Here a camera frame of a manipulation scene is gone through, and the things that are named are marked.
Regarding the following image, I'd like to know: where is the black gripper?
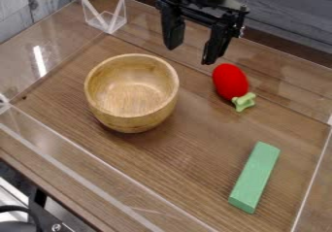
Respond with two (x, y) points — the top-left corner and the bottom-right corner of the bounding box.
(156, 0), (251, 65)

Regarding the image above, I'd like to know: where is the green rectangular block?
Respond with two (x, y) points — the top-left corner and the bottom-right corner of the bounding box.
(228, 142), (280, 214)

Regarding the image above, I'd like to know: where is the brown wooden bowl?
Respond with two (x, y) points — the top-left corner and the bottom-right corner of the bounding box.
(84, 53), (179, 133)

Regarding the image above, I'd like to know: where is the red toy strawberry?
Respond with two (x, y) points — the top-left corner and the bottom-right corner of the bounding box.
(214, 63), (258, 113)

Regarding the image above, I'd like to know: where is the clear acrylic corner bracket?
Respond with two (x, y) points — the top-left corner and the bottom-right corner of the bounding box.
(80, 0), (127, 34)

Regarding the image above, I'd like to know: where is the black cable bottom left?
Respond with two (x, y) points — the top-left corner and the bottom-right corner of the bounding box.
(0, 205), (44, 232)

